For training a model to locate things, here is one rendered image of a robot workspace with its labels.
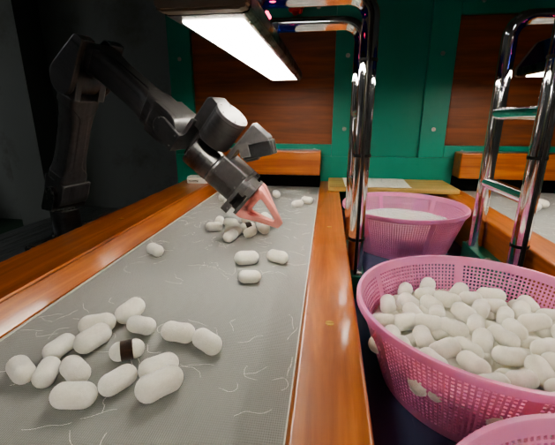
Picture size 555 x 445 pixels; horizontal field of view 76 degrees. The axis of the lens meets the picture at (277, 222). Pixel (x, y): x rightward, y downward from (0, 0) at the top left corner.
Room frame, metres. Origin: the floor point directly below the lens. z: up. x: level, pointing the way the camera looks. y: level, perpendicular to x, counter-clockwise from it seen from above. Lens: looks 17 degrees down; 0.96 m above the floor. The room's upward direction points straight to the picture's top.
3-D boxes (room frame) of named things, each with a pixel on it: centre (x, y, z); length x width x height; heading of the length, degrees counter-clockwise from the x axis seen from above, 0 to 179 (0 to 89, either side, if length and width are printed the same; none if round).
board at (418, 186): (0.98, -0.31, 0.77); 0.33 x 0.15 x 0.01; 82
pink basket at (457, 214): (0.77, -0.28, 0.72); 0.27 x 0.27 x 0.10
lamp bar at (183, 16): (0.64, 0.02, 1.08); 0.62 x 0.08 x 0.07; 172
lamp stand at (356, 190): (0.62, -0.06, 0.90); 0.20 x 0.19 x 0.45; 172
